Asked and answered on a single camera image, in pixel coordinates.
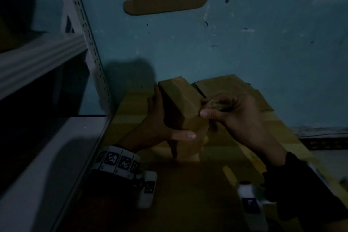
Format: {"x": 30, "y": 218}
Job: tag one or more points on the person's left hand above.
{"x": 152, "y": 131}

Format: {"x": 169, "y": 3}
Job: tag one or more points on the person's right hand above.
{"x": 244, "y": 120}

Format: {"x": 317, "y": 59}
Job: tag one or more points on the person's left forearm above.
{"x": 92, "y": 212}

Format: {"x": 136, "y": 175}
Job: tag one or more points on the person's right forearm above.
{"x": 338, "y": 226}

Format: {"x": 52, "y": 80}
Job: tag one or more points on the black left wristband with markers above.
{"x": 114, "y": 166}

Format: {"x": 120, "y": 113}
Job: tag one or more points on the black wristband with markers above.
{"x": 114, "y": 166}
{"x": 299, "y": 188}

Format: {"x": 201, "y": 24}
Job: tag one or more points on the black patterned strip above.
{"x": 323, "y": 138}

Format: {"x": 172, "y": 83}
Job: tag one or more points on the black right wristband with markers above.
{"x": 299, "y": 188}

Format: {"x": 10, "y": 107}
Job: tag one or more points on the white metal shelf rack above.
{"x": 43, "y": 57}

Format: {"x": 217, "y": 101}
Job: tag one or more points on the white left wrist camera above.
{"x": 148, "y": 188}

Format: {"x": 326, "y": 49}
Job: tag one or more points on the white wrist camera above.
{"x": 148, "y": 188}
{"x": 251, "y": 204}

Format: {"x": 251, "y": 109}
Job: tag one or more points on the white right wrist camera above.
{"x": 251, "y": 204}

